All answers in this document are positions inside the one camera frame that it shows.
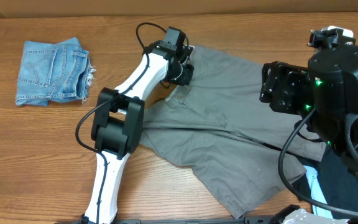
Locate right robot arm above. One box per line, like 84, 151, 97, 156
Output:
260, 45, 358, 179

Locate light blue t-shirt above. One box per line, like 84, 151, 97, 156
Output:
304, 166, 333, 218

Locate black t-shirt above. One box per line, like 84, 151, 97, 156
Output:
293, 148, 358, 212

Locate grey cargo shorts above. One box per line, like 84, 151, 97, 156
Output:
140, 45, 328, 220

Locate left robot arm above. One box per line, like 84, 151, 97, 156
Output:
80, 45, 195, 223

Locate folded blue denim shorts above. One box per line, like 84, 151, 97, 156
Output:
16, 37, 96, 106

